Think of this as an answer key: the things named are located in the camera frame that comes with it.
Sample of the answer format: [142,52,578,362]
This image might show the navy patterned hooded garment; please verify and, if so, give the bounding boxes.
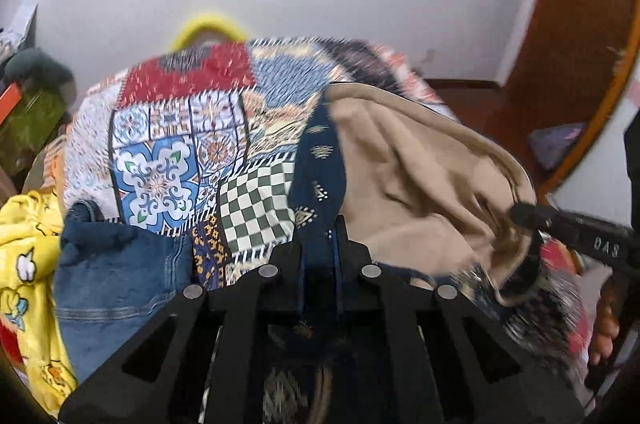
[199,82,582,424]

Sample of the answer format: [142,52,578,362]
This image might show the person's right hand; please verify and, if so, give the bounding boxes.
[588,274,620,366]

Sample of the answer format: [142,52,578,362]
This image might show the grey purple cloth on floor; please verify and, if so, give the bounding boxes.
[527,123,586,172]

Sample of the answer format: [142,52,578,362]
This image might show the blue denim jeans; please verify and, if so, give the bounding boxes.
[53,200,193,383]

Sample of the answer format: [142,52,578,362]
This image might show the colourful patchwork bedspread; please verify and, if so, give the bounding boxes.
[44,37,590,363]

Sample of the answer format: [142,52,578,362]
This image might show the yellow cartoon print garment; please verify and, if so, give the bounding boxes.
[1,190,78,418]

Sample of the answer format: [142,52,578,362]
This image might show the brown wooden door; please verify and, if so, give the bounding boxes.
[496,0,636,144]

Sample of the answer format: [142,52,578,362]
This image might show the green patterned bag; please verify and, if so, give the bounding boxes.
[1,88,66,177]

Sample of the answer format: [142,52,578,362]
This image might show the orange box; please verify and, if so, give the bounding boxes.
[0,83,23,124]

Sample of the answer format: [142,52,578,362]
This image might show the yellow fluffy pillow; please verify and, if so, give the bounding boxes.
[170,12,250,51]

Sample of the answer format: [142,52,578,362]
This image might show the white wall socket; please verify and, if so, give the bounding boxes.
[422,48,435,63]

